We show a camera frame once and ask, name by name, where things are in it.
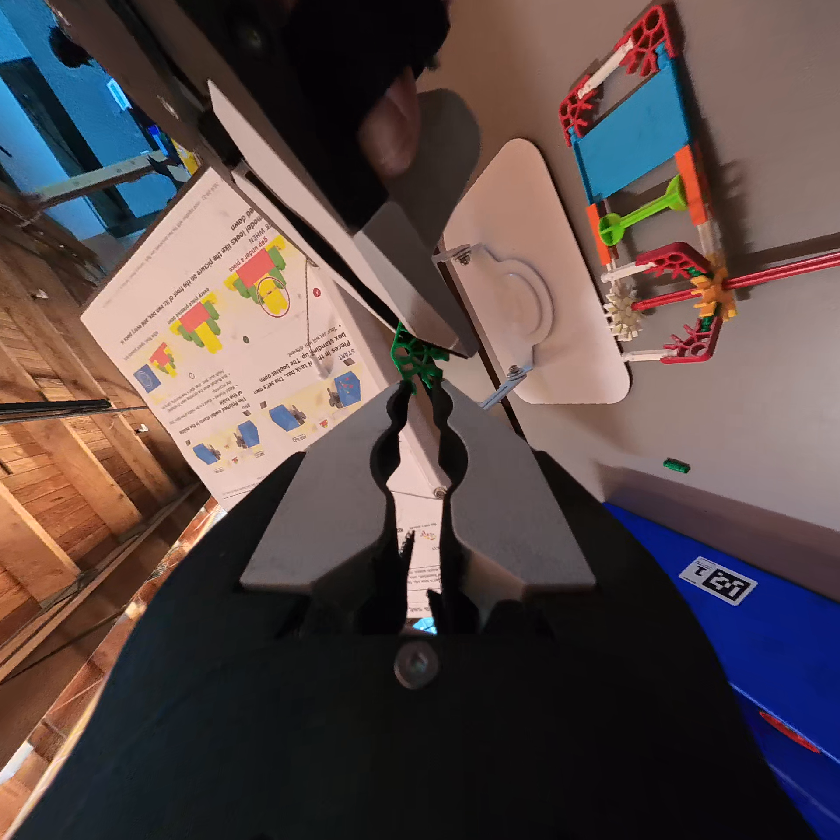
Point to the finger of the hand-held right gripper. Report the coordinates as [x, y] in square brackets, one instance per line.
[407, 262]
[275, 157]

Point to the green toy connector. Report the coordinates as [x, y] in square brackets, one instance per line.
[410, 354]

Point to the printed instruction sheet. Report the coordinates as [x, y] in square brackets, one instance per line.
[197, 295]

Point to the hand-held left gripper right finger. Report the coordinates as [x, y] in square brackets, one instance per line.
[525, 525]

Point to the blue storage bin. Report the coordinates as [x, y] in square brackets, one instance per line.
[787, 656]

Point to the white metal stand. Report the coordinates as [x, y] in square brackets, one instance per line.
[558, 295]

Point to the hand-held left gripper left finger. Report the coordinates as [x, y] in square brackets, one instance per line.
[315, 525]

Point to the green short toy rod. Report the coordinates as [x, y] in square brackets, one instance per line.
[676, 466]

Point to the colourful toy construction model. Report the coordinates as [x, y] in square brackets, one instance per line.
[630, 144]

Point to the person's right hand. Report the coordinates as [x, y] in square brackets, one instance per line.
[394, 131]

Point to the white toy rod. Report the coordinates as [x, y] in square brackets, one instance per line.
[627, 271]
[643, 355]

